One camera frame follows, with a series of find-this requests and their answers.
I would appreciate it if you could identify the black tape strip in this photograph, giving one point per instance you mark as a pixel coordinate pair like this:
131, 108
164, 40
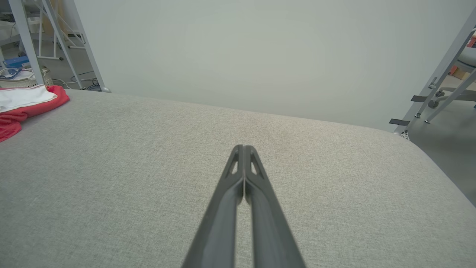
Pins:
399, 122
419, 98

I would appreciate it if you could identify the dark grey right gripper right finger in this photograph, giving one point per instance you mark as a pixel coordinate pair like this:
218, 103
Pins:
271, 230

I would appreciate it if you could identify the white laundry basket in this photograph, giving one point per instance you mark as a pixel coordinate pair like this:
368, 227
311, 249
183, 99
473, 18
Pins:
23, 82

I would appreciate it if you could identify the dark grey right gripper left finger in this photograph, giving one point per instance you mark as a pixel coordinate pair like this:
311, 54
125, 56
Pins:
219, 223

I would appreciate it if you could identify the blue box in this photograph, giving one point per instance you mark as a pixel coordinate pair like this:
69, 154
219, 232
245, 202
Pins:
15, 61

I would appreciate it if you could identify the white backdrop panel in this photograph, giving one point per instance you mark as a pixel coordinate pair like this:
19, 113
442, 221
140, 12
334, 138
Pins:
260, 52

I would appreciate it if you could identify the grey metal frame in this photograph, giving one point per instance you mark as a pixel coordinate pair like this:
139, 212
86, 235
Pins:
26, 37
446, 63

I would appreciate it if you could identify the red and white T-shirt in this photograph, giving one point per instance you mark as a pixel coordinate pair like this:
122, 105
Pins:
41, 107

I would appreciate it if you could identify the white metal rack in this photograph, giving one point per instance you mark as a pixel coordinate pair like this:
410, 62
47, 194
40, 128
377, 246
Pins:
39, 37

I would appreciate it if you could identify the grey fabric sofa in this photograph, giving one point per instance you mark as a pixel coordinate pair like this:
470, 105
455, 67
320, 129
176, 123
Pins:
111, 167

